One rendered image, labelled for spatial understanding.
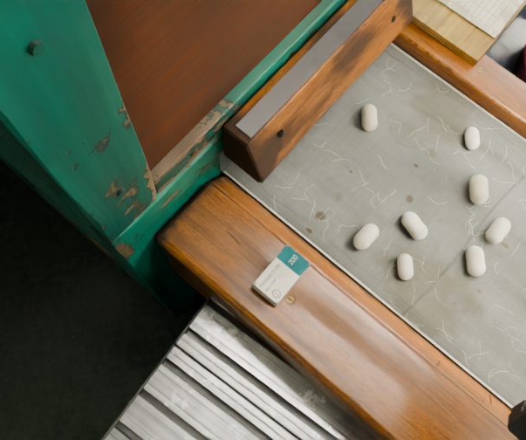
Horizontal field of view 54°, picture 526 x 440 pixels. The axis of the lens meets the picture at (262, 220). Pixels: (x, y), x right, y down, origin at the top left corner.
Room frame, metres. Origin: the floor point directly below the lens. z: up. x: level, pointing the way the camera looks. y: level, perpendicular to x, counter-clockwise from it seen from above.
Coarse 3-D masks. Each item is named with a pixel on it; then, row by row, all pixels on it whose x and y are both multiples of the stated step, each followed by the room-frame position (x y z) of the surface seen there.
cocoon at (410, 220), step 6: (402, 216) 0.22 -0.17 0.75; (408, 216) 0.22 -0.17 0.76; (414, 216) 0.22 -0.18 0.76; (402, 222) 0.22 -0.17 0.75; (408, 222) 0.22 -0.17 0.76; (414, 222) 0.22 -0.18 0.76; (420, 222) 0.22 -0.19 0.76; (408, 228) 0.21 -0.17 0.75; (414, 228) 0.21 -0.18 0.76; (420, 228) 0.21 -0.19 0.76; (426, 228) 0.21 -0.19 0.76; (414, 234) 0.20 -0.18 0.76; (420, 234) 0.20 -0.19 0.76; (426, 234) 0.21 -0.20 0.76
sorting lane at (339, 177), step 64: (384, 64) 0.44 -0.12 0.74; (320, 128) 0.33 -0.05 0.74; (384, 128) 0.34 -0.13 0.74; (448, 128) 0.36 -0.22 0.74; (256, 192) 0.22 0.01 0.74; (320, 192) 0.24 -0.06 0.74; (384, 192) 0.26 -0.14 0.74; (448, 192) 0.27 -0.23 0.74; (512, 192) 0.29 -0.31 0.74; (384, 256) 0.17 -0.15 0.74; (448, 256) 0.19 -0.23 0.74; (512, 256) 0.20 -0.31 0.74; (448, 320) 0.11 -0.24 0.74; (512, 320) 0.13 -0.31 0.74; (512, 384) 0.05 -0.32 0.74
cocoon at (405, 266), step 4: (400, 256) 0.17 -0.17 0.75; (404, 256) 0.17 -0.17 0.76; (408, 256) 0.17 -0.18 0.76; (400, 260) 0.17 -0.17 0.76; (404, 260) 0.17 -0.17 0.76; (408, 260) 0.17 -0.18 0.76; (412, 260) 0.17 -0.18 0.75; (400, 264) 0.16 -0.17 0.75; (404, 264) 0.16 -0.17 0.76; (408, 264) 0.16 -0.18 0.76; (412, 264) 0.17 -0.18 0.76; (400, 268) 0.16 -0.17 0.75; (404, 268) 0.16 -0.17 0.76; (408, 268) 0.16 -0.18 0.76; (412, 268) 0.16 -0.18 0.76; (400, 272) 0.15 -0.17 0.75; (404, 272) 0.15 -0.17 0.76; (408, 272) 0.15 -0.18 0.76; (412, 272) 0.16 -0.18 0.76; (400, 276) 0.15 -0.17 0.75; (404, 276) 0.15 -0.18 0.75; (408, 276) 0.15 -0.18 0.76; (412, 276) 0.15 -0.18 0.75
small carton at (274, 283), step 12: (288, 252) 0.14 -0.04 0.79; (276, 264) 0.13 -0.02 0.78; (288, 264) 0.13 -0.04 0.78; (300, 264) 0.13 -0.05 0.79; (264, 276) 0.11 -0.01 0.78; (276, 276) 0.11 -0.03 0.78; (288, 276) 0.12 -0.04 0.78; (300, 276) 0.12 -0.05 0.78; (264, 288) 0.10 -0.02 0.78; (276, 288) 0.10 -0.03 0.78; (288, 288) 0.10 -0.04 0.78; (276, 300) 0.09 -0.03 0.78
